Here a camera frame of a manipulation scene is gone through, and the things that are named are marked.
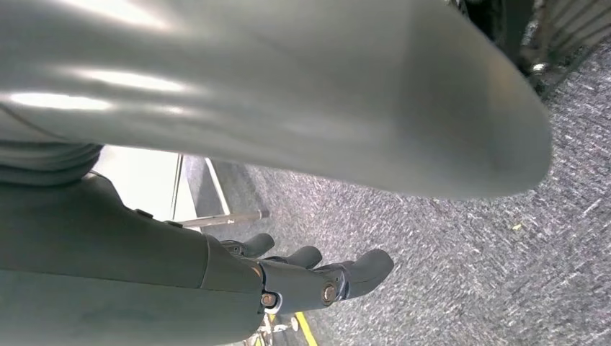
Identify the stainless steel workbench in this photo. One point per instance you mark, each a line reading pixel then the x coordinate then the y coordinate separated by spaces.
pixel 224 218

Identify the white desk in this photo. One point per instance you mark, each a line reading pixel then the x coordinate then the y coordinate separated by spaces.
pixel 138 181

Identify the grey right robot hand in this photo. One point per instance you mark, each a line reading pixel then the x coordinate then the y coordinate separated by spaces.
pixel 238 95

